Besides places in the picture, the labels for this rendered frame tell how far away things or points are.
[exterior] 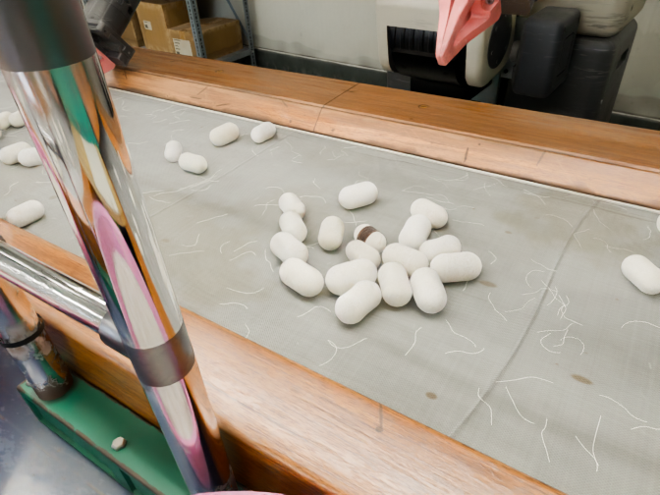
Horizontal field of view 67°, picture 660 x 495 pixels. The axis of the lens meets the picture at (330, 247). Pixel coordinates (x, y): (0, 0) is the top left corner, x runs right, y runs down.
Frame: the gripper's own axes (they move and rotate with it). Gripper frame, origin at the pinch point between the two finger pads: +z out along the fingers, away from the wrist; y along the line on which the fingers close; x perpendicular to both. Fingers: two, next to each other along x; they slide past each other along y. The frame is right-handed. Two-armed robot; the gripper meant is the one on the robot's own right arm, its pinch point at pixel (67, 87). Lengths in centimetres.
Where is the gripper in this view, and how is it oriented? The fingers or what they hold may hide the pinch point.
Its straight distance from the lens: 82.2
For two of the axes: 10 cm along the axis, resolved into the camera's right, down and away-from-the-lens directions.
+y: 8.4, 3.0, -4.5
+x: 3.7, 3.0, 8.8
